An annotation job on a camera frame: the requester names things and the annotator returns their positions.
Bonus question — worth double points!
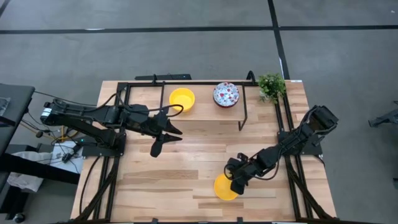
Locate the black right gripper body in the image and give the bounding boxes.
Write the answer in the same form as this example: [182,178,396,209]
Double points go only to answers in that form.
[224,152,269,196]

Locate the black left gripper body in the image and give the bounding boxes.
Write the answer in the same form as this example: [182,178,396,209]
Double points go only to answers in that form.
[136,110,172,158]

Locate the red floral ceramic bowl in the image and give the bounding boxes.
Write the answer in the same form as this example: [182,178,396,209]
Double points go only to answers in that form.
[213,82,240,109]
[214,101,239,109]

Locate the wooden shelf black metal legs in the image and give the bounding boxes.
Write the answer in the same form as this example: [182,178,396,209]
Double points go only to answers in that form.
[158,81,249,132]

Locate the black power strip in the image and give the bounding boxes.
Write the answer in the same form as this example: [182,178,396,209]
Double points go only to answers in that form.
[134,73,192,81]

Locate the green potted plant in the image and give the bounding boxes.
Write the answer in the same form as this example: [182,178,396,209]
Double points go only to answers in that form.
[257,73,287,105]

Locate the white printed paper sheet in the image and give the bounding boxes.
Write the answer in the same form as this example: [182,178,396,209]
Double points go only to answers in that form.
[51,141,85,174]

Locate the black metal beam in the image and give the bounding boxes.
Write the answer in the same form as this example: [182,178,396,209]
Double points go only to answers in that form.
[0,152,81,185]

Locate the white plastic bag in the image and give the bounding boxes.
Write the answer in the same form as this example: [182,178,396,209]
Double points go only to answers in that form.
[6,151,53,193]

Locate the black side table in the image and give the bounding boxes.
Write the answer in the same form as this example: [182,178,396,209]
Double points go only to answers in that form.
[0,83,35,156]

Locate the black stand leg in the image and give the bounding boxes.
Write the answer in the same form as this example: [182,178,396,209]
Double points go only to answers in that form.
[368,101,398,128]

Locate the black aluminium frame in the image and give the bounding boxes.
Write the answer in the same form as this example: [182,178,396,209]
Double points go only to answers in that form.
[73,80,338,224]

